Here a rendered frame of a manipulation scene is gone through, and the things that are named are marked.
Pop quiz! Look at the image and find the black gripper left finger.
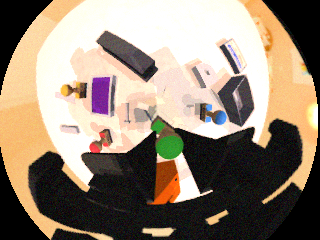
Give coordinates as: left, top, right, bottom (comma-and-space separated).
81, 131, 157, 204

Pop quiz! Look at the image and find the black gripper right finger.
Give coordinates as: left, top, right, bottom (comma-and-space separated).
175, 127, 255, 195

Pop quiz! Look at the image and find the pale pink flat bar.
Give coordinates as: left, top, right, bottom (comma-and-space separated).
55, 91, 75, 103

